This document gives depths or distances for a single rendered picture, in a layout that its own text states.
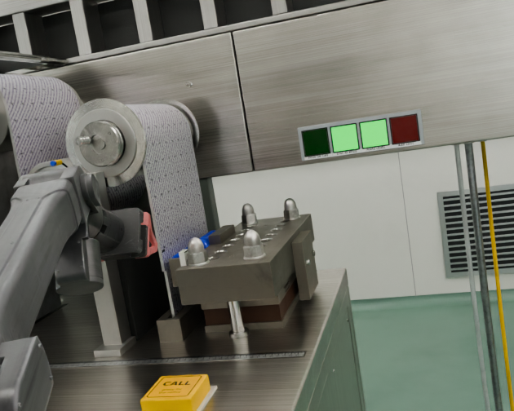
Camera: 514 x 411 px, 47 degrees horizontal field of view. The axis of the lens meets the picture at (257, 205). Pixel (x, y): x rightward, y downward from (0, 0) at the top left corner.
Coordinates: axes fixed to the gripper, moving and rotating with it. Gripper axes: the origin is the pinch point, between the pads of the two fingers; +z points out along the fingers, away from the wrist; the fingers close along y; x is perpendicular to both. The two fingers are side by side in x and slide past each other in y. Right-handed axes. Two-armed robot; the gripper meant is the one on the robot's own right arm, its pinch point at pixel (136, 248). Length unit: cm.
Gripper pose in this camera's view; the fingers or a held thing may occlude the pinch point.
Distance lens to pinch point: 93.8
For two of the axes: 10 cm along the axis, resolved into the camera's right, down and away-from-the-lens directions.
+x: -0.3, -9.4, 3.3
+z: 2.9, 3.1, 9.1
